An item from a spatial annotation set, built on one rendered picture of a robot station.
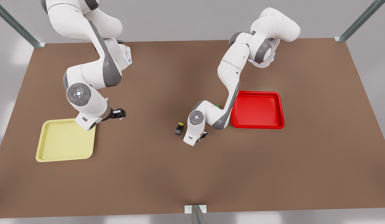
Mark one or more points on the silver frame post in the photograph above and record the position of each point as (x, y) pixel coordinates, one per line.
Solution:
(18, 26)
(197, 214)
(359, 21)

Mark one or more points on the red square tray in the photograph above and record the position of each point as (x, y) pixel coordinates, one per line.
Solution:
(257, 109)

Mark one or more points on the yellow square tray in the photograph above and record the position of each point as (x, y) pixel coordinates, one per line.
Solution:
(65, 140)

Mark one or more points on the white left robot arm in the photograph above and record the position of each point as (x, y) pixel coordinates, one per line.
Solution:
(232, 67)

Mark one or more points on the yellow push-button switch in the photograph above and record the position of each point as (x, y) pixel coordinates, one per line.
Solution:
(179, 128)

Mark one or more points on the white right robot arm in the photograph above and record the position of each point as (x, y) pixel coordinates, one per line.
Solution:
(86, 102)

